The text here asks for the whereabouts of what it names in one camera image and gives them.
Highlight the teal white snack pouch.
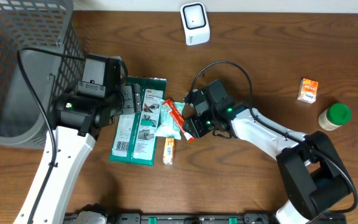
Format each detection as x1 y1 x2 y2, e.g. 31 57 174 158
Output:
155 105 181 140

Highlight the red white packet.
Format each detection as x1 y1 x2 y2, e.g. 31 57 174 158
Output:
162 98 194 142

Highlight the green sponge pack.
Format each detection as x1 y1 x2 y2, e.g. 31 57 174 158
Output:
109 77 167 166

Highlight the orange juice carton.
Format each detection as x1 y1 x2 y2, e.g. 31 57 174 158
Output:
297 78 318 104
163 138 175 165

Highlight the green lid jar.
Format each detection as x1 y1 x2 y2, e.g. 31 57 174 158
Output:
318 103 352 131

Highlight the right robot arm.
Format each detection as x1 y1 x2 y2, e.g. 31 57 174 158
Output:
183 105 358 223

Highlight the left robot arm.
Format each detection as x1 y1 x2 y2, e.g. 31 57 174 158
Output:
15 82 142 223

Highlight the white barcode scanner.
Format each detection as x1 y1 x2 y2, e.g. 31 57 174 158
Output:
180 2 211 46

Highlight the grey plastic mesh basket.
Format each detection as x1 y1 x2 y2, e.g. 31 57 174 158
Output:
0 0 85 149

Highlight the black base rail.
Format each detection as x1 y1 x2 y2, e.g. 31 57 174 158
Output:
63 212 347 224

